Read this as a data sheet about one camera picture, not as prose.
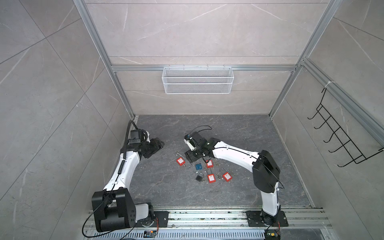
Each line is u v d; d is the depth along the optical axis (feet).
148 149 2.34
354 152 2.01
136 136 2.12
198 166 3.04
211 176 2.81
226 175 2.87
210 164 3.01
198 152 2.15
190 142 2.31
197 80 3.31
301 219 2.45
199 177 2.88
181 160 3.04
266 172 1.71
